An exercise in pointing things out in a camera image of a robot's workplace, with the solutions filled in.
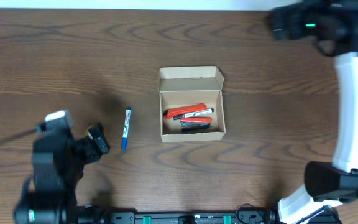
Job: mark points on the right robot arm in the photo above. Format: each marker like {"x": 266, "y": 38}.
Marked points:
{"x": 326, "y": 185}

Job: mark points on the blue whiteboard marker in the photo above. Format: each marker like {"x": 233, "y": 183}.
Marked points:
{"x": 126, "y": 128}

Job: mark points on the red and black stapler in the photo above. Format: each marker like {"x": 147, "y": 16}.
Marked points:
{"x": 195, "y": 123}

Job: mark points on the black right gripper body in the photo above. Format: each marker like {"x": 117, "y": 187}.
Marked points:
{"x": 281, "y": 23}

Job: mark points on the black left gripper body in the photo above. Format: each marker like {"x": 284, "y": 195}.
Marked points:
{"x": 84, "y": 149}

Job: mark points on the open cardboard box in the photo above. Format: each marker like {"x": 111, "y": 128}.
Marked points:
{"x": 191, "y": 86}

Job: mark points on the red utility knife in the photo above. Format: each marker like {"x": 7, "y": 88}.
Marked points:
{"x": 172, "y": 112}

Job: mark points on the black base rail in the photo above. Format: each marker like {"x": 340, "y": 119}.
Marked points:
{"x": 242, "y": 216}

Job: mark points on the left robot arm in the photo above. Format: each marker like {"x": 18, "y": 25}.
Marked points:
{"x": 59, "y": 161}

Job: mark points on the yellow tape roll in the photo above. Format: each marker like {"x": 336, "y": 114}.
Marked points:
{"x": 89, "y": 132}

